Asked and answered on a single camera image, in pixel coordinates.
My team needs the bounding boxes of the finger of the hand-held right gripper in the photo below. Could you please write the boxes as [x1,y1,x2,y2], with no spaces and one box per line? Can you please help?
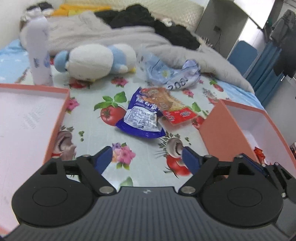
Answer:
[242,153,293,200]

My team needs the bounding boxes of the blue curtain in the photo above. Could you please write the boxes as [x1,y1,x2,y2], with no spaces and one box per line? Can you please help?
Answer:
[245,42,285,110]

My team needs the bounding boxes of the red label noodle snack packet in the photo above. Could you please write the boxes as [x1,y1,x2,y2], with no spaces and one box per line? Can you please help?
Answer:
[141,87,199,126]

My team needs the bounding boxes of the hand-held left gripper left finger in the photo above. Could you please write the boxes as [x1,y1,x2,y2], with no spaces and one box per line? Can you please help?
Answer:
[40,146,116,196]

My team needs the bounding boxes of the white bottle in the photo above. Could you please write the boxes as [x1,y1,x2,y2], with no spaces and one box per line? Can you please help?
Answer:
[25,7,54,86]

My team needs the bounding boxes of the black clothing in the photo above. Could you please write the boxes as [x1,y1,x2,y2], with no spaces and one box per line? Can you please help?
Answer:
[95,5,201,50]

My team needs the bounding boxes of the white textured pillow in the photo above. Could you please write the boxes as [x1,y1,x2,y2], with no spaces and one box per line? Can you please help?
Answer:
[65,0,205,32]

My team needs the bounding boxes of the shiny red candy wrapper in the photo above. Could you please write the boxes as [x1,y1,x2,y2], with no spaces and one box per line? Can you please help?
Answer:
[254,146,267,165]

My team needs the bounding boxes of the grey cabinet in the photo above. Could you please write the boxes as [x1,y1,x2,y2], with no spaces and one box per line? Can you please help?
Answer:
[195,0,271,61]

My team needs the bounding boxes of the blue chair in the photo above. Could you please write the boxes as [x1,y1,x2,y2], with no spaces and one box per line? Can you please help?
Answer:
[228,40,258,76]

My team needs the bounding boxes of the hanging dark clothes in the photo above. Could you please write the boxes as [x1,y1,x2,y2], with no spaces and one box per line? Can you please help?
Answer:
[269,9,296,78]

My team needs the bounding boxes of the white and blue plush toy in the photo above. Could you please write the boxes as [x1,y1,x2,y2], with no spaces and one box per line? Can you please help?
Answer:
[54,44,137,82]

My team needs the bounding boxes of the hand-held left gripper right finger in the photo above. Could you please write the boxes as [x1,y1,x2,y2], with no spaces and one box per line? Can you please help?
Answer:
[179,146,254,195]

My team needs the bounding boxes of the orange cardboard box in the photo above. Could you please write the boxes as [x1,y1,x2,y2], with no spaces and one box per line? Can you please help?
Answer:
[0,83,71,235]
[199,99,296,168]

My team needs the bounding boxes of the blue and white snack packet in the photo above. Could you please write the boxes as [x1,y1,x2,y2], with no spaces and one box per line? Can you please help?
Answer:
[115,88,166,139]

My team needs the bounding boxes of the grey blanket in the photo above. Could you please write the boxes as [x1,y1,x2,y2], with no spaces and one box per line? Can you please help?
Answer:
[20,11,255,93]

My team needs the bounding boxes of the light blue crumpled bag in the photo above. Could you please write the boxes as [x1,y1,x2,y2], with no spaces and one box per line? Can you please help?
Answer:
[136,47,201,91]

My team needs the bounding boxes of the floral printed sheet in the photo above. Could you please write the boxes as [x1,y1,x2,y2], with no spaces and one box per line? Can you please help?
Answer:
[0,38,266,193]

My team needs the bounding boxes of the yellow cloth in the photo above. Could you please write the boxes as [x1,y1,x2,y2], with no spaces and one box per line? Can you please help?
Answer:
[51,3,112,17]

